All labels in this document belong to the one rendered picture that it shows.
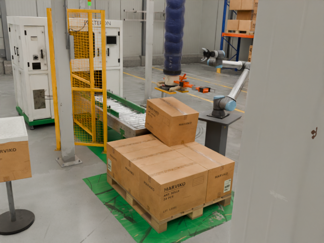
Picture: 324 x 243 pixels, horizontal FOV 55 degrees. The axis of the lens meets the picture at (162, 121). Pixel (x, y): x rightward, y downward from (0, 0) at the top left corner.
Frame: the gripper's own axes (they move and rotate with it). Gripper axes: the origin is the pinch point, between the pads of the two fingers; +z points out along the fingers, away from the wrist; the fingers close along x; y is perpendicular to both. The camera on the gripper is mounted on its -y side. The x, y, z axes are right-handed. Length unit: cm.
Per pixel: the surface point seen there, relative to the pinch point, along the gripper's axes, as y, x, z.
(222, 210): -77, -163, 19
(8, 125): 19, -61, 211
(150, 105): 45, -68, 42
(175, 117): -6, -70, 38
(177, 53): 15.4, 0.3, 23.6
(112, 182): 33, -157, 102
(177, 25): 15.5, 32.4, 26.3
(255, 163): -256, 17, 211
